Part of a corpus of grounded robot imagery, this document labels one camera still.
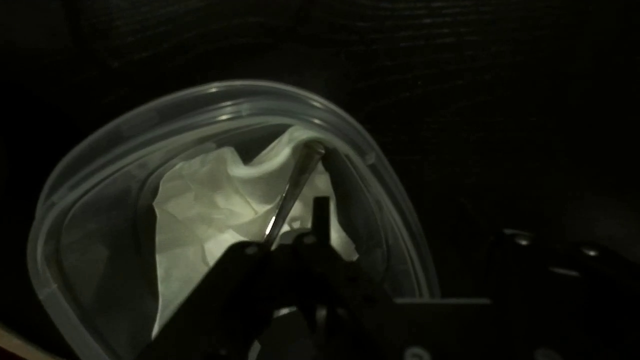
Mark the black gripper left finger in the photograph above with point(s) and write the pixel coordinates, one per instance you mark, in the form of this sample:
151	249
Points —
282	212

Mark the clear plastic bowl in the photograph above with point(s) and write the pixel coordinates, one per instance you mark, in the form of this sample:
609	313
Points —
100	152

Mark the crumpled white tissue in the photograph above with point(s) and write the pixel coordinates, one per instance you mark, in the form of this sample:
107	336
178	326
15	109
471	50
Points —
200	200

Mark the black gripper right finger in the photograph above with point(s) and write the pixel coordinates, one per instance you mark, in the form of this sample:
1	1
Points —
320	227

